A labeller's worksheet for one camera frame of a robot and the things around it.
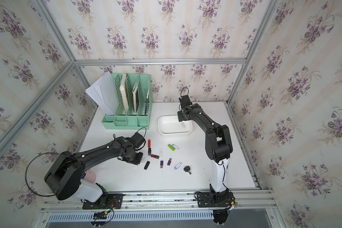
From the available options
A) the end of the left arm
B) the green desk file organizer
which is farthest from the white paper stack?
the end of the left arm

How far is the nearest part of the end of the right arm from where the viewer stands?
0.70 m

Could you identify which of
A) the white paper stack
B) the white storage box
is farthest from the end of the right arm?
the white paper stack

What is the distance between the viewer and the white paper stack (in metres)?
0.93

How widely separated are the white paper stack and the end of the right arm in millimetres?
510
